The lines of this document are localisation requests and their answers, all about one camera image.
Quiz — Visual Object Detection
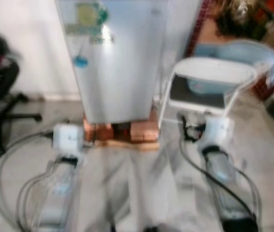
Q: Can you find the silver fridge door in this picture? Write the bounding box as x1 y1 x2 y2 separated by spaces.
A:
55 0 170 125

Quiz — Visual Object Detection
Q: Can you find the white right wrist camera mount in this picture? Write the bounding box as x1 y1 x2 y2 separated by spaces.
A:
198 116 235 151

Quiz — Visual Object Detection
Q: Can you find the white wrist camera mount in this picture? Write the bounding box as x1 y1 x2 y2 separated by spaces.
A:
52 123 86 158
198 116 235 151

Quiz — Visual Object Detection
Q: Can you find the white folding step stool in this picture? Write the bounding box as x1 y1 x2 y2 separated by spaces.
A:
157 57 259 133

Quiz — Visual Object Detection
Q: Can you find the small blue fridge sticker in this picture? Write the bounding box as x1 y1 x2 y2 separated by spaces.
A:
73 55 90 69

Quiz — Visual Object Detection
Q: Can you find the green yellow fridge sticker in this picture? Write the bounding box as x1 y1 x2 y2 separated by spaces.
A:
64 2 116 45

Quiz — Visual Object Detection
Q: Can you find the dark clutter pile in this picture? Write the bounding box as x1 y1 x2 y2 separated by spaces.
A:
213 0 274 42

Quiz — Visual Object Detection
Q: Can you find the light blue plastic basin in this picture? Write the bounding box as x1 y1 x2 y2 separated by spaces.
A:
188 40 274 96

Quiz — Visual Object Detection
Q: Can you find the red brick stack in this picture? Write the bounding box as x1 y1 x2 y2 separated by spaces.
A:
83 118 114 142
130 114 160 143

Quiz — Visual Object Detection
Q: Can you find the left arm short cable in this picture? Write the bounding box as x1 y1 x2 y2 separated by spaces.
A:
16 172 50 232

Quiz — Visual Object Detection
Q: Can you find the wooden board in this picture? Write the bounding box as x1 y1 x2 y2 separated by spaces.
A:
86 139 161 151

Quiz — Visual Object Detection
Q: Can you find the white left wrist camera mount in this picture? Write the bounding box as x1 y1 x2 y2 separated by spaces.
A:
52 123 86 158

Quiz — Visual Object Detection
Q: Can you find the silver fridge body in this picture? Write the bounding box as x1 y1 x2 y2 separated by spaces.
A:
152 0 204 116

